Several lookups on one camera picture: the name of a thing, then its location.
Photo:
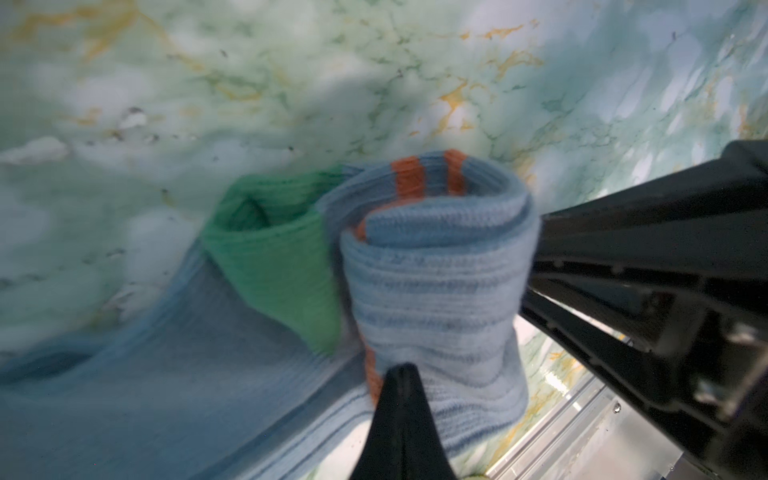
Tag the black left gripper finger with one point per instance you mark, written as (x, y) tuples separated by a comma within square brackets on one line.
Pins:
[(403, 443)]

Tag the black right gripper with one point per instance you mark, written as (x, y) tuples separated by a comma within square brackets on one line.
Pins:
[(660, 291)]

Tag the grey blue striped sock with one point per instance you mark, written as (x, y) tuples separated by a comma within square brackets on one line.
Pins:
[(274, 338)]

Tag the aluminium front rail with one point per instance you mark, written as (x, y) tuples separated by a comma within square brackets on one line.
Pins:
[(591, 434)]

